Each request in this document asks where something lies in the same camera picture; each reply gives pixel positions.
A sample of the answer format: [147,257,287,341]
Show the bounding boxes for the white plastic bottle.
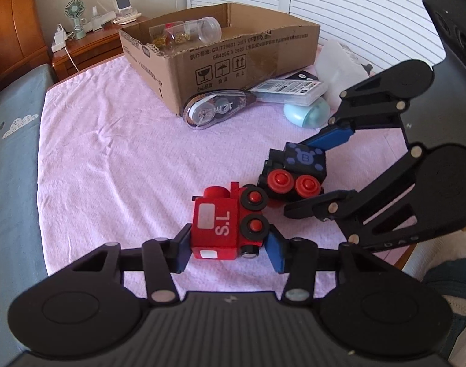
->
[314,40,369,110]

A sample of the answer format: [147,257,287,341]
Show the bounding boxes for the light green round case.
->
[283,97,331,129]

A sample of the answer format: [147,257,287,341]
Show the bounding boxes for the red wooden toy train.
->
[190,181,270,260]

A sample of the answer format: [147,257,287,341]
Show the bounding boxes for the clear plastic labelled case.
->
[250,79,327,106]

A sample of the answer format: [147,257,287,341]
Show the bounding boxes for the black digital timer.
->
[287,70,319,81]

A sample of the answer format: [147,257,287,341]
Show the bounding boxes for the black wooden toy train car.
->
[257,143,327,207]

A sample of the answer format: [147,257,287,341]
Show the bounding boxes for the white louvered closet doors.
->
[187,0,445,70]

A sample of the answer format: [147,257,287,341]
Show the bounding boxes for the pink table cloth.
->
[37,56,406,297]

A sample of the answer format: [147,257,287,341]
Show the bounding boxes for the blue grey bed sheet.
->
[0,65,54,366]

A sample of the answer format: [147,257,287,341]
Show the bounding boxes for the clear correction tape dispenser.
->
[183,89,256,129]

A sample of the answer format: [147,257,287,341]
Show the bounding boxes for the brown cardboard box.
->
[119,2,320,115]

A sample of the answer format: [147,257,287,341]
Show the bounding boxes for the wooden bedside table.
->
[50,15,150,83]

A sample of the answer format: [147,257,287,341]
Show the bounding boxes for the clear jar with gold pins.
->
[148,17,222,51]

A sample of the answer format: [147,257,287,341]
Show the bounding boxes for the white power strip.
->
[51,24,67,53]

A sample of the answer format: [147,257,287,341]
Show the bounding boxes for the white spray bottle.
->
[91,6,103,32]

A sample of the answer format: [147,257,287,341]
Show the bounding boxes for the white small screen device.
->
[113,0,142,26]

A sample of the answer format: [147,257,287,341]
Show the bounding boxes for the wooden headboard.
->
[0,0,50,91]

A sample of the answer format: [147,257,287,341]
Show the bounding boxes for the small green desk fan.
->
[65,0,85,40]

